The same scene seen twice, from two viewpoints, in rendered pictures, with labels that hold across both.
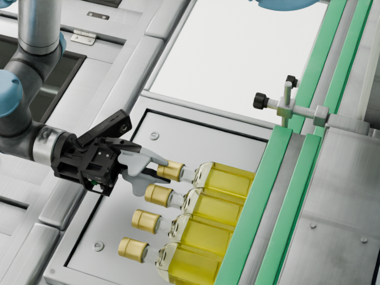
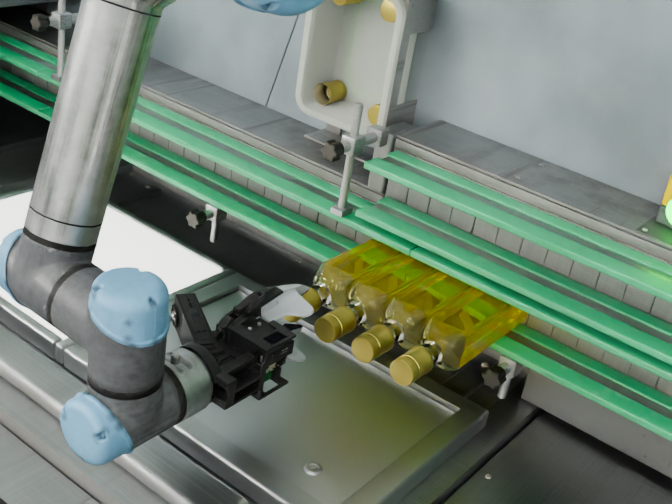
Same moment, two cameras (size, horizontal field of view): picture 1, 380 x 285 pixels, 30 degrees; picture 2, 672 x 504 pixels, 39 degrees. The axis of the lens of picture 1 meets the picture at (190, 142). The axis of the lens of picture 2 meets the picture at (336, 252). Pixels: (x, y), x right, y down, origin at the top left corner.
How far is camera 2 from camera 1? 1.27 m
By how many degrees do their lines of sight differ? 63
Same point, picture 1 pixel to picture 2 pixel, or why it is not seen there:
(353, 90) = (301, 152)
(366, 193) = (488, 148)
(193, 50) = not seen: hidden behind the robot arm
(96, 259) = (334, 476)
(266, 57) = (103, 242)
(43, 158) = (202, 390)
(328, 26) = (186, 138)
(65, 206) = (215, 484)
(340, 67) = (253, 153)
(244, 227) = (496, 214)
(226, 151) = not seen: hidden behind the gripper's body
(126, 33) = not seen: outside the picture
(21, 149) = (168, 404)
